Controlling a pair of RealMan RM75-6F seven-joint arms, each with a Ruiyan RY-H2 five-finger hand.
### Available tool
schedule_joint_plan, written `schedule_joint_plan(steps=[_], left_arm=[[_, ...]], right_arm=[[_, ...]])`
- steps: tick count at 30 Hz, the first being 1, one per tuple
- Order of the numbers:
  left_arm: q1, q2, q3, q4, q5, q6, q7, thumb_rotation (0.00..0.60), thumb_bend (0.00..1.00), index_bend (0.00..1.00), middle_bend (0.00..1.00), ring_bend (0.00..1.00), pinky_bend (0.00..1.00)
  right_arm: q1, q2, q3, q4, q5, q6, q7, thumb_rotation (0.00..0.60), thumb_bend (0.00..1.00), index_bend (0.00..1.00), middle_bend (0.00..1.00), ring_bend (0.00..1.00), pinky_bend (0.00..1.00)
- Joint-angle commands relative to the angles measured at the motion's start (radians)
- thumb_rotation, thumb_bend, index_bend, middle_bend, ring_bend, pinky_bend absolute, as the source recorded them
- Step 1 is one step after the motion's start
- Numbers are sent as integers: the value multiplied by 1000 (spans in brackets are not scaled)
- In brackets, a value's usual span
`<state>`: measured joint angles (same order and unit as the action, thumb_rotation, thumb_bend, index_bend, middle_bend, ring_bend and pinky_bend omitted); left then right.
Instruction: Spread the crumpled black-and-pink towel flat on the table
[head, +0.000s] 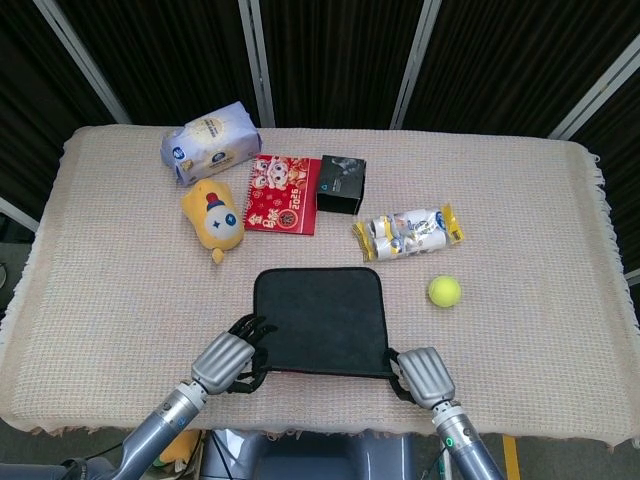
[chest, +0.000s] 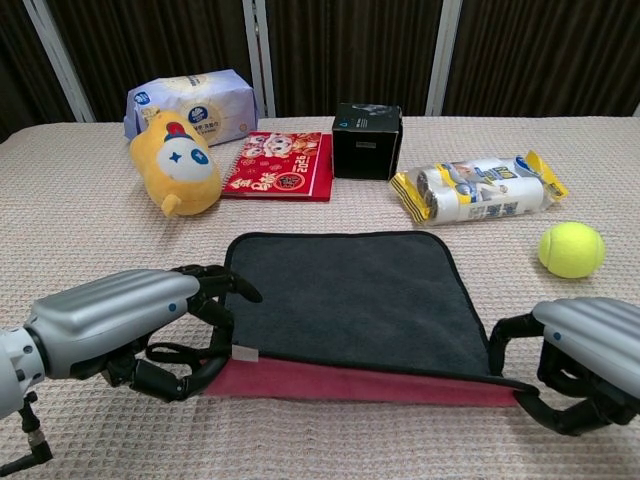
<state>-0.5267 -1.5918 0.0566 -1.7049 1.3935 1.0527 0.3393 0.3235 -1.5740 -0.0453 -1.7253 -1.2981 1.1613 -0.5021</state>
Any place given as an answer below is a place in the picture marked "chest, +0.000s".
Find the black and pink cloth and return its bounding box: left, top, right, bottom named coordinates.
left=144, top=229, right=544, bottom=409

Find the white rolls yellow pack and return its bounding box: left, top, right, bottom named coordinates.
left=389, top=149, right=570, bottom=227

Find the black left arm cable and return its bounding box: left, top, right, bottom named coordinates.
left=0, top=392, right=54, bottom=476

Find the purple tissue pack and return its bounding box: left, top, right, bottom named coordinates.
left=122, top=68, right=259, bottom=149

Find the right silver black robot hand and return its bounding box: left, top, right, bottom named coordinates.
left=487, top=297, right=640, bottom=437

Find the beige woven tablecloth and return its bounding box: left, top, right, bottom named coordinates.
left=0, top=115, right=640, bottom=480

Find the white partition post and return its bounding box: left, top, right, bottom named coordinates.
left=241, top=0, right=277, bottom=119
left=424, top=0, right=464, bottom=117
left=22, top=0, right=96, bottom=124

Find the yellow plush toy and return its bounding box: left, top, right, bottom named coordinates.
left=128, top=110, right=223, bottom=219

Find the red spiral calendar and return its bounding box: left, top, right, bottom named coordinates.
left=219, top=130, right=334, bottom=204

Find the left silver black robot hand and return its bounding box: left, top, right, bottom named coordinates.
left=24, top=264, right=264, bottom=404

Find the yellow-green tennis ball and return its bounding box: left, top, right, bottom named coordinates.
left=537, top=221, right=607, bottom=280

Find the black cardboard box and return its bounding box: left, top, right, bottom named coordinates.
left=331, top=102, right=405, bottom=181

